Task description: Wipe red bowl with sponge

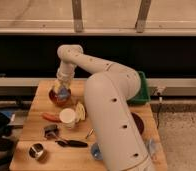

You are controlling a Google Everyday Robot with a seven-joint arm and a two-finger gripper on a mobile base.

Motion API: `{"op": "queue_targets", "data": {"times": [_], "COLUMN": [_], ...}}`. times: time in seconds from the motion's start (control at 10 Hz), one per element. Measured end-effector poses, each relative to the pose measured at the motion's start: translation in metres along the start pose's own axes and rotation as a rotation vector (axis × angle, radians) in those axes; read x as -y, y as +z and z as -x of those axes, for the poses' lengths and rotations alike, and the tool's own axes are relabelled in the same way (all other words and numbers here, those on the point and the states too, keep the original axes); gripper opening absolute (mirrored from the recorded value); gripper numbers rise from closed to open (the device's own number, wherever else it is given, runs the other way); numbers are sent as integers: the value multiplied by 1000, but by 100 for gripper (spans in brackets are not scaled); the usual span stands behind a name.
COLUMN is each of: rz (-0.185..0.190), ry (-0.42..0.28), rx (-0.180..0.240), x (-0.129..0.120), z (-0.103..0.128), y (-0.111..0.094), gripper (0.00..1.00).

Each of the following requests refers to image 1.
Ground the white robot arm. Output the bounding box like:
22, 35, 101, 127
57, 45, 156, 171

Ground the blue glass bowl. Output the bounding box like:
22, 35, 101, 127
90, 143, 103, 161

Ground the white paper cup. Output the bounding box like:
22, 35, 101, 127
59, 108, 76, 129

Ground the orange carrot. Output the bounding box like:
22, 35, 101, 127
41, 113, 61, 122

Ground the silver metal utensil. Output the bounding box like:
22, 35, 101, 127
85, 129, 94, 139

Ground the small metal cup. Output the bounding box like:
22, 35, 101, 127
28, 143, 46, 161

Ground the green plastic bin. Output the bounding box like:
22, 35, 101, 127
127, 71, 150, 105

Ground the dark red plate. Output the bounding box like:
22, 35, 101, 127
131, 112, 144, 134

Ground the clear plastic object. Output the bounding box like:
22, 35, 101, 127
145, 139, 156, 157

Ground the black handled utensil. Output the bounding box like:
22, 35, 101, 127
55, 140, 88, 148

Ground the left metal frame post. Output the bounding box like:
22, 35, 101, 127
72, 0, 83, 33

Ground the metal frame post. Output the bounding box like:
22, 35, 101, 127
135, 0, 151, 33
72, 0, 83, 33

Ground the right metal frame post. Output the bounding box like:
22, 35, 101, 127
135, 0, 151, 33

